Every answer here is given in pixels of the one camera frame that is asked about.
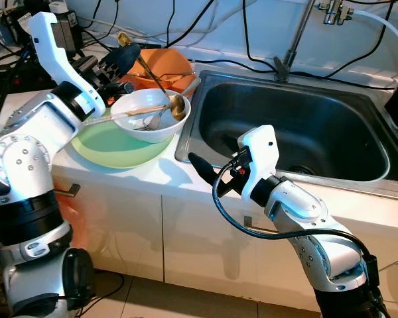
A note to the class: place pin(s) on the white sink cabinet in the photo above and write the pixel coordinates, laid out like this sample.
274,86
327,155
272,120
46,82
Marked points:
132,232

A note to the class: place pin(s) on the silver spoon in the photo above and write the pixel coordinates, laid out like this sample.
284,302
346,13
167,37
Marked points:
192,86

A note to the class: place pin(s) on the black power adapter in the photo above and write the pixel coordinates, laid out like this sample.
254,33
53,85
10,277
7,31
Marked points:
65,30

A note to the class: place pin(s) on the orange plastic bag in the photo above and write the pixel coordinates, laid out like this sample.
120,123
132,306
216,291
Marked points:
76,215

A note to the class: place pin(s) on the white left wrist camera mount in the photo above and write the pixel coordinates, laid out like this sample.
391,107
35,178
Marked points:
53,56

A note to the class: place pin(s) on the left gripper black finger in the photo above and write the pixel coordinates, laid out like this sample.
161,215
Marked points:
125,54
118,70

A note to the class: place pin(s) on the metal wall tap valve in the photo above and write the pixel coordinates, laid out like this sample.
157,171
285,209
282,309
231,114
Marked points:
331,10

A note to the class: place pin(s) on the orange bowl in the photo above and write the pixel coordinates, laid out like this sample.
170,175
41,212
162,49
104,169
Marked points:
162,61

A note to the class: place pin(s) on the grey sink faucet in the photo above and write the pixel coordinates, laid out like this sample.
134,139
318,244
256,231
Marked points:
295,41

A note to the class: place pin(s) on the stainless steel sink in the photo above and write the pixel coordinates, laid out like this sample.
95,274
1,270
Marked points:
331,126

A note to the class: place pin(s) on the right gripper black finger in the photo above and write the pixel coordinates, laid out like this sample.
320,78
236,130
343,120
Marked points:
202,167

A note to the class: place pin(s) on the long gold spoon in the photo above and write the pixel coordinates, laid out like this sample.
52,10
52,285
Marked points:
149,69

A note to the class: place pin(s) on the light green plate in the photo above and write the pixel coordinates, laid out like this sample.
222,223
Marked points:
113,149

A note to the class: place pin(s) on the black power strip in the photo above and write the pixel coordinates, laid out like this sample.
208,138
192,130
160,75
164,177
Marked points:
3,76

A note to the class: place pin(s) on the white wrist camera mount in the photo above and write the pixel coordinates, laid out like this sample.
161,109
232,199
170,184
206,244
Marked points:
53,56
260,152

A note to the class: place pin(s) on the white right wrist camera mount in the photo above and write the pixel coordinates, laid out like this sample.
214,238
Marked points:
260,152

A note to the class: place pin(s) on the round sink drain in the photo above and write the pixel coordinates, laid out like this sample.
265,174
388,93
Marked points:
302,169

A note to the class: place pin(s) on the wooden chopstick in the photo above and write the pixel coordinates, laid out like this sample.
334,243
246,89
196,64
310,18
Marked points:
119,116

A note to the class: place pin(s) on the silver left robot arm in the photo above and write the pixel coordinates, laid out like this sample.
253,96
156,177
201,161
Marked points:
26,159

